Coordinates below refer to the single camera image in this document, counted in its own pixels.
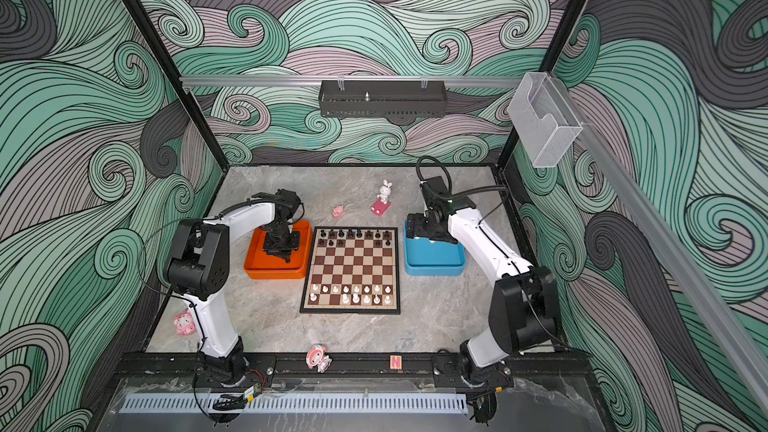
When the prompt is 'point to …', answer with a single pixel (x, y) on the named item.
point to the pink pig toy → (338, 211)
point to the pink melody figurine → (317, 357)
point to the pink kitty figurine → (185, 323)
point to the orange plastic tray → (259, 264)
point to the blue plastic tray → (427, 258)
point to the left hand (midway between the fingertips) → (289, 253)
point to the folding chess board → (353, 270)
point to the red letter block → (395, 362)
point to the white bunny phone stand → (382, 205)
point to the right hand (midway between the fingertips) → (424, 231)
